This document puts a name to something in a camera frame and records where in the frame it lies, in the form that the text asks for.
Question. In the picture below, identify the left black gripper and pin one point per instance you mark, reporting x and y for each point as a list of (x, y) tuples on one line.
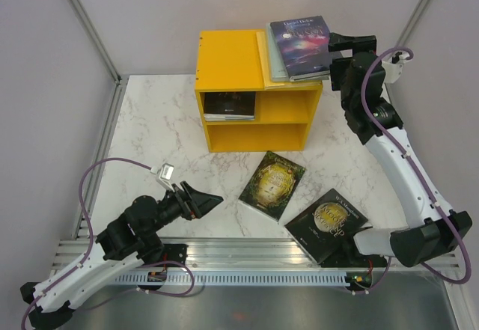
[(193, 203)]

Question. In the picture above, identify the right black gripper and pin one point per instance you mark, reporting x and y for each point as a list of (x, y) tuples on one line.
[(340, 42)]

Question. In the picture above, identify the purple Robinson Crusoe book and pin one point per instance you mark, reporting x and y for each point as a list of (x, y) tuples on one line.
[(303, 45)]

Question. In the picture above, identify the grey G book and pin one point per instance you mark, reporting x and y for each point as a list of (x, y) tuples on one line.
[(277, 70)]

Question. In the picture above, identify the green forest cover book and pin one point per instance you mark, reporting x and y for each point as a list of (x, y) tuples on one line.
[(272, 185)]

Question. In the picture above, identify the light blue O S book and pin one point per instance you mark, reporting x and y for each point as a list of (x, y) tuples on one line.
[(228, 118)]

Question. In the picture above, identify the teal Jules Verne book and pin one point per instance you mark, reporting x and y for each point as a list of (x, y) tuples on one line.
[(228, 116)]

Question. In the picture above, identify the yellow L book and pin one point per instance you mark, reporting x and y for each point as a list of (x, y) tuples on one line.
[(264, 61)]

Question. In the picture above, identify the dark Wuthering Heights book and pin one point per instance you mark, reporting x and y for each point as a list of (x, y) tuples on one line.
[(230, 105)]

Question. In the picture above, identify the black Moon and Sixpence book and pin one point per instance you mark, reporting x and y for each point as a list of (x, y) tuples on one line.
[(321, 228)]

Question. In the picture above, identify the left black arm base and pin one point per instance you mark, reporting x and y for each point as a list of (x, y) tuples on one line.
[(172, 254)]

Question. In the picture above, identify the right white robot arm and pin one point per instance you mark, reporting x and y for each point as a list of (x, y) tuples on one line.
[(433, 227)]

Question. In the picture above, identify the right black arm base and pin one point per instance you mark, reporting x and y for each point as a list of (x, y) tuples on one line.
[(348, 256)]

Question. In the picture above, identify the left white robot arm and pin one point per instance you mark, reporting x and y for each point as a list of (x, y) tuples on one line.
[(128, 242)]

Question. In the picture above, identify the yellow wooden shelf box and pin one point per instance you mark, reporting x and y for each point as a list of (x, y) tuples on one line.
[(229, 61)]

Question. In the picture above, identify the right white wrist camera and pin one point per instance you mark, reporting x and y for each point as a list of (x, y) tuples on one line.
[(394, 65)]

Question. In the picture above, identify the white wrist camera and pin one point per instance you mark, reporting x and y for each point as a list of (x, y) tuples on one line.
[(394, 65), (163, 176)]

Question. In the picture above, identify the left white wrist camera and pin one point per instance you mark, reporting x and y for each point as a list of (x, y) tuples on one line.
[(163, 176)]

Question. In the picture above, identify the aluminium front rail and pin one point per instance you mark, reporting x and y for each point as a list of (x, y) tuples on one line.
[(229, 253)]

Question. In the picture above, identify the slotted white cable duct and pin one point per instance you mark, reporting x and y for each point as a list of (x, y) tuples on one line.
[(242, 278)]

